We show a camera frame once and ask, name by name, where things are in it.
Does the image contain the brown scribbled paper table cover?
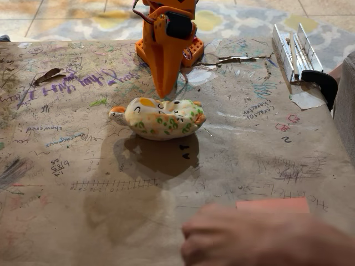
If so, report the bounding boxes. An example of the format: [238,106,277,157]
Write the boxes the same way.
[0,37,355,266]

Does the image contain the person's forearm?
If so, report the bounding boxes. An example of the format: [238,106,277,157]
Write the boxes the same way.
[305,214,355,266]

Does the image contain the clear tape scrap near clamp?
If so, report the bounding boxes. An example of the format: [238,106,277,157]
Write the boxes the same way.
[288,90,328,110]

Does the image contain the person's hand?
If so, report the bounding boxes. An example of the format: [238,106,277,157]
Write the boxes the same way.
[180,203,308,266]

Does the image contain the pink sticky note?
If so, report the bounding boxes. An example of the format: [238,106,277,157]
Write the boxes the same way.
[235,197,311,214]

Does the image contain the thin wooden dowel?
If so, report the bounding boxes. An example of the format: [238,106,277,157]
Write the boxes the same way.
[289,33,300,79]

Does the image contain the aluminium miter box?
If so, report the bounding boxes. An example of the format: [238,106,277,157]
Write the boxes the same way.
[271,23,324,84]

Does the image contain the grey yellow patterned rug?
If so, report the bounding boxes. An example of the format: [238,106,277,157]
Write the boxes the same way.
[27,2,355,73]

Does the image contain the white spotted plush toy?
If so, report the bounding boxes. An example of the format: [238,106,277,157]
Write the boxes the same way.
[108,96,207,141]

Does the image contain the clear tape patch near base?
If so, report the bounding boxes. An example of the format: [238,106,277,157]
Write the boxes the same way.
[181,68,220,86]

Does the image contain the grey fabric sofa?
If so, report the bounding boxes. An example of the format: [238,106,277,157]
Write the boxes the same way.
[332,51,355,164]

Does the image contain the red white black servo wires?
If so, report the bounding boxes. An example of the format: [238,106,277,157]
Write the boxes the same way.
[132,0,154,26]

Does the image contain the black clamp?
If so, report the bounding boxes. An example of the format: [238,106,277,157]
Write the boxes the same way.
[301,69,338,111]

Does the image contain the orange waffle grid base plate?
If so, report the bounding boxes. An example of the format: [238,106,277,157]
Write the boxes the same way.
[135,34,205,68]

